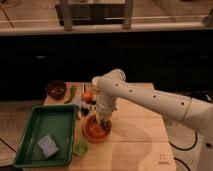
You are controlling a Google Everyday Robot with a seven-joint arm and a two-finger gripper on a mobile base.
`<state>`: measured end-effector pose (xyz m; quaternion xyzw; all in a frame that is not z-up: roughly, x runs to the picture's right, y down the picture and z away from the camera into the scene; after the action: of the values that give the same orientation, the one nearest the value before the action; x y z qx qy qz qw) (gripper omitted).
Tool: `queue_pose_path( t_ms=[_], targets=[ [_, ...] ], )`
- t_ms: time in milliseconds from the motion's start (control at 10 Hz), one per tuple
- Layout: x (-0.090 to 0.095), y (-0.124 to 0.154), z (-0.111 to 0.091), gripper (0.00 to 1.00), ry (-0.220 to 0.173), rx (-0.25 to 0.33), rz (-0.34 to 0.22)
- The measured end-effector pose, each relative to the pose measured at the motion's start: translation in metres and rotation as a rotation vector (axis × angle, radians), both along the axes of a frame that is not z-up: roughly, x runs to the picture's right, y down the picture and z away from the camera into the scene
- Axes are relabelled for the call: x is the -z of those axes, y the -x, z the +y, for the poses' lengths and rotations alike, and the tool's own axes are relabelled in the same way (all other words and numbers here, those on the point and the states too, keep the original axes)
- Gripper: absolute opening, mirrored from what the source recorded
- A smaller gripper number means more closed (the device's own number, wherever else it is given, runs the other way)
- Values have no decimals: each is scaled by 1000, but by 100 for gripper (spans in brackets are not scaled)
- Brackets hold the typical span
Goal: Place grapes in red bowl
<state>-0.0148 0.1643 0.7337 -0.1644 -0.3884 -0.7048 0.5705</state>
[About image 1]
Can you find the orange fruit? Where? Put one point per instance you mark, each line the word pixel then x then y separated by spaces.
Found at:
pixel 87 97

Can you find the small green cup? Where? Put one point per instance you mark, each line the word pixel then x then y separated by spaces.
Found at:
pixel 80 147

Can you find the white lidded jar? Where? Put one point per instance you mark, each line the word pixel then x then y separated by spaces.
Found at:
pixel 95 82

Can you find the dark brown bowl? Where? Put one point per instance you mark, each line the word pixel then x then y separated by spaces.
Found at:
pixel 56 89

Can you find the green plastic tray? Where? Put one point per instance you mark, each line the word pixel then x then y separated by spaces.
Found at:
pixel 56 121

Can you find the grey blue sponge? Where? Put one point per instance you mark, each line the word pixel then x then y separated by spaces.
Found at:
pixel 48 146

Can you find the orange red bowl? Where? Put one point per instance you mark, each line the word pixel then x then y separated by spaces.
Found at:
pixel 92 131

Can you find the small dark toy item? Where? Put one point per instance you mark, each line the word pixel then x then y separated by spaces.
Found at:
pixel 85 111

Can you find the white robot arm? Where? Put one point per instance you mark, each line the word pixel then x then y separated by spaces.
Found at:
pixel 191 112

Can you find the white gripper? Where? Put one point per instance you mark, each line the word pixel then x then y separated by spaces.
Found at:
pixel 103 112

